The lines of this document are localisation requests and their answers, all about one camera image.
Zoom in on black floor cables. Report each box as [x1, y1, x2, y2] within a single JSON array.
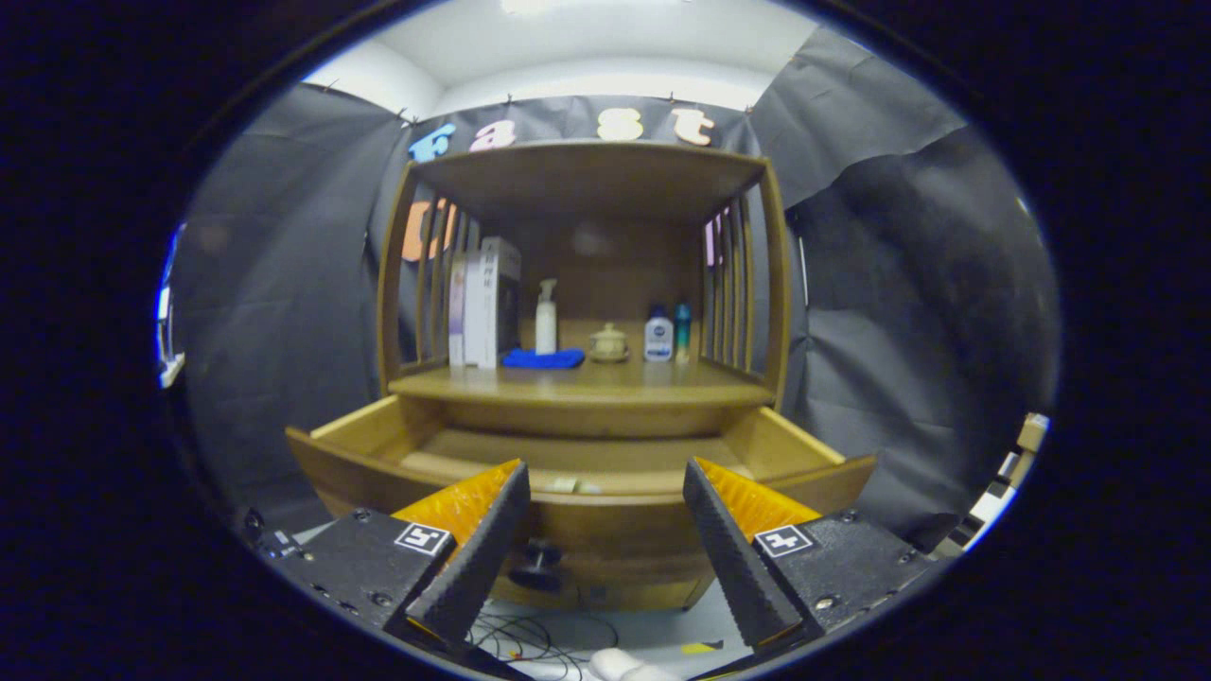
[[468, 610, 621, 680]]

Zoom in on wooden drawer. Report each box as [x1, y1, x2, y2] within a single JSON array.
[[284, 393, 879, 611]]

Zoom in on dark cover white spine book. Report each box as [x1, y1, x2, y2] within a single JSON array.
[[478, 236, 523, 370]]

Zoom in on white shoe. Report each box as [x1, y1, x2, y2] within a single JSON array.
[[588, 648, 682, 681]]

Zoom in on black backdrop cloth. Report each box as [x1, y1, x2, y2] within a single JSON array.
[[170, 26, 1059, 550]]

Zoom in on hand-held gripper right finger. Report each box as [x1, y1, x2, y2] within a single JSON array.
[[681, 457, 938, 654]]

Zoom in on wooden countertop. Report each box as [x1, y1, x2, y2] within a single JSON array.
[[388, 358, 777, 410]]

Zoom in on small black device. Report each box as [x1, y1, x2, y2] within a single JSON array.
[[241, 509, 304, 559]]

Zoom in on blue folded cloth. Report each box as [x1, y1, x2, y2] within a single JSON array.
[[500, 347, 587, 370]]

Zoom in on white pump bottle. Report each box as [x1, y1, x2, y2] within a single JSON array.
[[535, 278, 559, 357]]

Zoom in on beige lidded ceramic cup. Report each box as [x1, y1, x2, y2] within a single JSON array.
[[587, 323, 632, 363]]

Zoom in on ceiling light panel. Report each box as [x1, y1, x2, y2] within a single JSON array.
[[501, 0, 682, 15]]

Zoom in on wooden cabinet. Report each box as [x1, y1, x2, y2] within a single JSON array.
[[284, 140, 879, 613]]

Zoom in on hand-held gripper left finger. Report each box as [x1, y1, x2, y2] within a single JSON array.
[[270, 459, 533, 654]]

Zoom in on white lotion bottle blue cap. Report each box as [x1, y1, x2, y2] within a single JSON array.
[[643, 305, 675, 363]]

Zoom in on lavender book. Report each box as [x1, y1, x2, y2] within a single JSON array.
[[447, 251, 467, 368]]

